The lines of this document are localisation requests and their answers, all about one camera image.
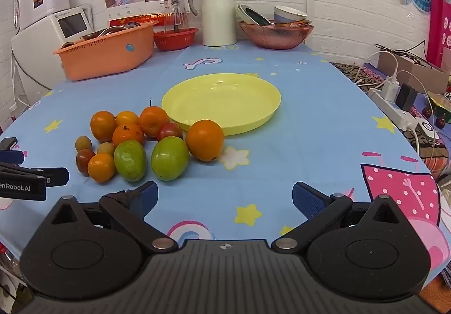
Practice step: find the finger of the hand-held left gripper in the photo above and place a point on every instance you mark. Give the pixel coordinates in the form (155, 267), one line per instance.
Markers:
(56, 176)
(12, 157)

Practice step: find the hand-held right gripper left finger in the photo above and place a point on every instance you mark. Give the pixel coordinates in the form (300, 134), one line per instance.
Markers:
(149, 196)

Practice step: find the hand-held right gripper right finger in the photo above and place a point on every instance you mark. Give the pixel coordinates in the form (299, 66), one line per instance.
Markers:
(304, 199)

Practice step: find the brown kiwi fruit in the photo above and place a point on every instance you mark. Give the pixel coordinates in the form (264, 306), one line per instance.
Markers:
(84, 162)

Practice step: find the green mango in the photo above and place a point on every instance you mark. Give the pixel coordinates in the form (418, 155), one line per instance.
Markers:
(169, 158)
(129, 161)

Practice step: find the small tan fruit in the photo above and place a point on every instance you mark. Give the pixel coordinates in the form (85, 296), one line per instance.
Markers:
(105, 149)
(83, 143)

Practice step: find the red apple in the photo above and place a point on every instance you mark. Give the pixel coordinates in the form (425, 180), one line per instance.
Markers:
(170, 131)

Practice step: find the orange with stem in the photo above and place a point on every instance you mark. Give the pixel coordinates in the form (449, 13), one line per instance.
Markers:
(153, 121)

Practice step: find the large orange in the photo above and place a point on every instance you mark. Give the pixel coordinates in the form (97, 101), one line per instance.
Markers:
(204, 139)

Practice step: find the small orange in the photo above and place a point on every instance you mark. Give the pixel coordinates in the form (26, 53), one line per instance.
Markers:
(127, 118)

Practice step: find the yellow plastic plate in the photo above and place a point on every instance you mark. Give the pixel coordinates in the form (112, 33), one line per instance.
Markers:
(225, 99)

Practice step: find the printed blue tablecloth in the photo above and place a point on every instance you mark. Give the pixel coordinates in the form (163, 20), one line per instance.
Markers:
(317, 124)

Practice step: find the white appliance with screen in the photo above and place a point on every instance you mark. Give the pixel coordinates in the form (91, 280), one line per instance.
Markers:
(38, 43)

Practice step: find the white power strip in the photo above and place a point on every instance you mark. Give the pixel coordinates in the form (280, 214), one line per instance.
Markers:
(391, 108)

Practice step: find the orange plastic basket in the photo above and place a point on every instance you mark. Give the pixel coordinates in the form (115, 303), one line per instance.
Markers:
(105, 53)

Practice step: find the patterned cloth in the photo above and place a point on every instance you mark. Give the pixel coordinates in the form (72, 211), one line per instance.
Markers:
(352, 71)

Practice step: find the white charger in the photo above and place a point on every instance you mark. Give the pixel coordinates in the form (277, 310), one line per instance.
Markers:
(390, 87)

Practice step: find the white round device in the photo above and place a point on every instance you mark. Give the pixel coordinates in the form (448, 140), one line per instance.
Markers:
(427, 128)

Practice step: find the black charger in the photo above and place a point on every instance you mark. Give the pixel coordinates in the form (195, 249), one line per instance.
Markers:
(406, 97)

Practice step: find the metal bowls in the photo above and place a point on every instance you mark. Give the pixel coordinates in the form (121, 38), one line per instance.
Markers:
(105, 33)

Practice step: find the red plastic basket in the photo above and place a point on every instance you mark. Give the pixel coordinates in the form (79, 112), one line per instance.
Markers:
(174, 40)

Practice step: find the cardboard box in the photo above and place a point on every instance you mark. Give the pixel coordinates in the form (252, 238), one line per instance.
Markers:
(408, 74)

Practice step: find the copper coloured bowl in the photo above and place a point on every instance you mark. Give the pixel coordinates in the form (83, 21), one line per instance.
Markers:
(274, 36)

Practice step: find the white and blue bowl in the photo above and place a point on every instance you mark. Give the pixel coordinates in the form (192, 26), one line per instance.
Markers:
(289, 14)

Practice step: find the pale green bowl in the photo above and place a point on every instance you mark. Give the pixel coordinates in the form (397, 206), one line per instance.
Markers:
(252, 14)

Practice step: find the white thermos jug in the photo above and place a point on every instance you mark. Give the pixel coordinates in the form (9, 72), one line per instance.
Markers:
(218, 14)

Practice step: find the pink gift bag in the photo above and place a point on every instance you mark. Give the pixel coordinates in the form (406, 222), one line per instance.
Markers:
(440, 29)

